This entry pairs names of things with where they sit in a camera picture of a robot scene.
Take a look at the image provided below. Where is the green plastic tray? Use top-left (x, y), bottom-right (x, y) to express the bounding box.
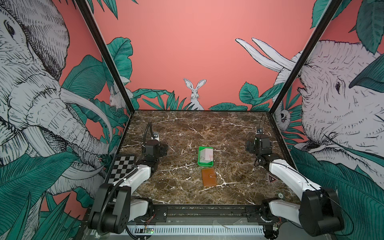
top-left (198, 146), bottom-right (214, 167)

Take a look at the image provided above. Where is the brown leather card holder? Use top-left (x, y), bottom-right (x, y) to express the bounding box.
top-left (202, 168), bottom-right (217, 187)

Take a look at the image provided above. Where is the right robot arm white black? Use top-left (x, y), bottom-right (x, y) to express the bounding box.
top-left (246, 134), bottom-right (345, 237)

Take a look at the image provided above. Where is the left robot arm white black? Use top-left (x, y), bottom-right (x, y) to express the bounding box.
top-left (87, 139), bottom-right (168, 236)

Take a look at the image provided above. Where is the stack of credit cards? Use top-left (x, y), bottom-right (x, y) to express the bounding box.
top-left (200, 148), bottom-right (214, 164)

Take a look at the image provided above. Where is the black white checkerboard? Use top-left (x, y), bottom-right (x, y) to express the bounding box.
top-left (106, 154), bottom-right (137, 184)

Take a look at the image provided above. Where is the red triangle warning sticker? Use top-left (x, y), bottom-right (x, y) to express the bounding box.
top-left (267, 173), bottom-right (278, 184)

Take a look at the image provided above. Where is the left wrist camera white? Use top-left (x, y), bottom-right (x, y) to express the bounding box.
top-left (152, 132), bottom-right (160, 141)

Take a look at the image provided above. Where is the left camera black cable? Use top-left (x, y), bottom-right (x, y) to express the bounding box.
top-left (142, 121), bottom-right (154, 148)

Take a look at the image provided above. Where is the camera black cable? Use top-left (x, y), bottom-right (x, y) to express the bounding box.
top-left (257, 113), bottom-right (267, 136)
top-left (142, 121), bottom-right (154, 148)

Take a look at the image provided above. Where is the right camera black cable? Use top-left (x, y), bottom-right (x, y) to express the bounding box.
top-left (257, 113), bottom-right (267, 136)

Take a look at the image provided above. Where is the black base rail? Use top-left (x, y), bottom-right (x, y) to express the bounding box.
top-left (134, 204), bottom-right (280, 225)

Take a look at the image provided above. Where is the white slotted cable duct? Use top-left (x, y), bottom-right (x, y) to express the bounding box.
top-left (127, 225), bottom-right (265, 236)

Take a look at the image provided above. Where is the right black frame post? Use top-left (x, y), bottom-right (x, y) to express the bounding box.
top-left (269, 0), bottom-right (343, 115)

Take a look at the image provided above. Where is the black frame post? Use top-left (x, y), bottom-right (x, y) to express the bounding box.
top-left (75, 0), bottom-right (135, 115)
top-left (269, 0), bottom-right (343, 115)

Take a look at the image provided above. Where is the left black frame post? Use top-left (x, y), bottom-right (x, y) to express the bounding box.
top-left (75, 0), bottom-right (135, 115)

